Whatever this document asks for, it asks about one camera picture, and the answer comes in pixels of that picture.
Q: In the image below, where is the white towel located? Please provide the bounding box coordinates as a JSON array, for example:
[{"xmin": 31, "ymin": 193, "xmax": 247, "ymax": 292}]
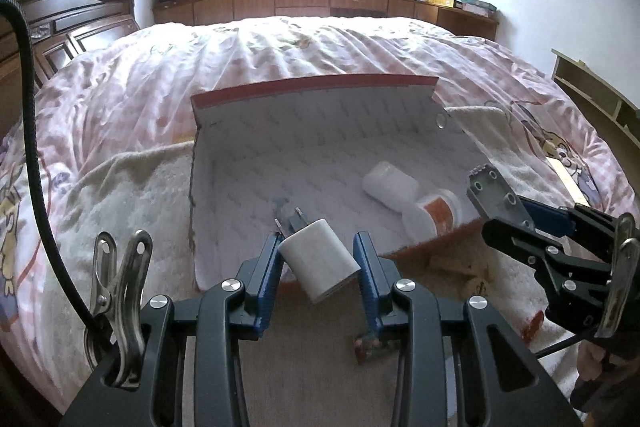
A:
[{"xmin": 50, "ymin": 106, "xmax": 640, "ymax": 427}]

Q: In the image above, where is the light wooden shelf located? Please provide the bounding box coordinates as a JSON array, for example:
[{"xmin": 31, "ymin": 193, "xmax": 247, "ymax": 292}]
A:
[{"xmin": 550, "ymin": 48, "xmax": 640, "ymax": 150}]

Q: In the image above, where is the teal flat box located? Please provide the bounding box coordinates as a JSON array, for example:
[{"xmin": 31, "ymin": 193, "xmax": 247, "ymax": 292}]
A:
[{"xmin": 459, "ymin": 0, "xmax": 499, "ymax": 14}]

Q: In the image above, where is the white earbud case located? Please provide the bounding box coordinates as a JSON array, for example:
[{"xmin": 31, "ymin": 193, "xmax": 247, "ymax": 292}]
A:
[{"xmin": 362, "ymin": 161, "xmax": 420, "ymax": 212}]

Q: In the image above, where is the white charger plug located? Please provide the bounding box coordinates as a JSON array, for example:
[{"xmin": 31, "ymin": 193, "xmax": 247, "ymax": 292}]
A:
[{"xmin": 274, "ymin": 207, "xmax": 362, "ymax": 305}]

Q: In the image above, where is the wooden window cabinet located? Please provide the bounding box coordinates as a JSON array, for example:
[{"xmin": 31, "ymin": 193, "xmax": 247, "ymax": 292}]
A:
[{"xmin": 151, "ymin": 0, "xmax": 501, "ymax": 42}]

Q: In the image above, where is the metal spring clip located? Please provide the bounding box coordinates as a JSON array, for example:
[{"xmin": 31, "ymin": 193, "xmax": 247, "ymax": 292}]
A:
[{"xmin": 82, "ymin": 229, "xmax": 153, "ymax": 390}]

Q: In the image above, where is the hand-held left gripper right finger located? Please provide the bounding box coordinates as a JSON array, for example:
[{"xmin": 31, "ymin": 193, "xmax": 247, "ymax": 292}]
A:
[{"xmin": 352, "ymin": 231, "xmax": 584, "ymax": 427}]

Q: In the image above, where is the dark wooden headboard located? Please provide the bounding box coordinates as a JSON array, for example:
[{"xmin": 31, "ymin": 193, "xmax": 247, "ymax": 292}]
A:
[{"xmin": 0, "ymin": 0, "xmax": 142, "ymax": 142}]

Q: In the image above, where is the round wooden chess piece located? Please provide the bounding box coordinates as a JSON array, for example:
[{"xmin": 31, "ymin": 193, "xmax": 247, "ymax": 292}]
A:
[{"xmin": 462, "ymin": 276, "xmax": 493, "ymax": 300}]

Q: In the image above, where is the pink printed quilt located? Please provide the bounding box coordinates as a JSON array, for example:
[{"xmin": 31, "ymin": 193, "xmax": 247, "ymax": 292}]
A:
[{"xmin": 0, "ymin": 14, "xmax": 640, "ymax": 408}]

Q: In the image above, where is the black braided cable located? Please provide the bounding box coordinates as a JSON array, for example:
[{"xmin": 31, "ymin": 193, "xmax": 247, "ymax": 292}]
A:
[
  {"xmin": 536, "ymin": 329, "xmax": 598, "ymax": 358},
  {"xmin": 0, "ymin": 0, "xmax": 101, "ymax": 333}
]

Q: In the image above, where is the red cardboard box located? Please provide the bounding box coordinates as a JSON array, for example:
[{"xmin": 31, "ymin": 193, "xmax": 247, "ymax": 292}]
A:
[{"xmin": 190, "ymin": 74, "xmax": 493, "ymax": 293}]

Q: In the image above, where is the wooden ruler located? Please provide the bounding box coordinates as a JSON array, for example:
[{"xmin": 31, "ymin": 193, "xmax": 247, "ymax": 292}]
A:
[{"xmin": 545, "ymin": 156, "xmax": 588, "ymax": 205}]

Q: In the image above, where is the small red toy figure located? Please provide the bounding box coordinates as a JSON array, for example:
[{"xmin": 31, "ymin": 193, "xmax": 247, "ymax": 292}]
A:
[{"xmin": 351, "ymin": 331, "xmax": 383, "ymax": 367}]

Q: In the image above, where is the person's right hand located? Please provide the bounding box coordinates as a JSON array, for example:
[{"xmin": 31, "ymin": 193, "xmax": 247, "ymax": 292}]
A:
[{"xmin": 575, "ymin": 341, "xmax": 613, "ymax": 383}]

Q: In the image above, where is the grey toy building plate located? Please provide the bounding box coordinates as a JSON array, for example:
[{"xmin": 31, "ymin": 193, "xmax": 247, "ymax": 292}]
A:
[{"xmin": 466, "ymin": 164, "xmax": 533, "ymax": 230}]

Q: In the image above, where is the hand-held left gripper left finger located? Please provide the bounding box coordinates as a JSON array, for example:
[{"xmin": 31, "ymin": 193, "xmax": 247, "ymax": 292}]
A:
[{"xmin": 60, "ymin": 232, "xmax": 281, "ymax": 427}]

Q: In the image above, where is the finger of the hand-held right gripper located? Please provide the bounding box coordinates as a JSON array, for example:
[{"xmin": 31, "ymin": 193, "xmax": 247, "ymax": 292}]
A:
[
  {"xmin": 517, "ymin": 197, "xmax": 623, "ymax": 253},
  {"xmin": 482, "ymin": 217, "xmax": 608, "ymax": 333}
]

